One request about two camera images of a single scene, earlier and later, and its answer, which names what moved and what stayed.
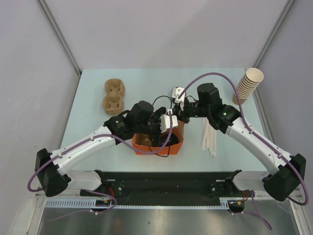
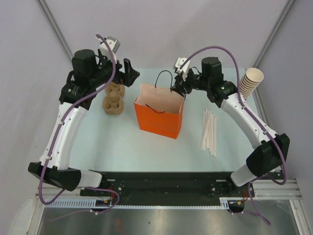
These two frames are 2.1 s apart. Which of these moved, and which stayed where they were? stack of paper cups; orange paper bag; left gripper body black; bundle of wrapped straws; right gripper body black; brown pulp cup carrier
Moved: right gripper body black; orange paper bag; left gripper body black
Stayed: brown pulp cup carrier; bundle of wrapped straws; stack of paper cups
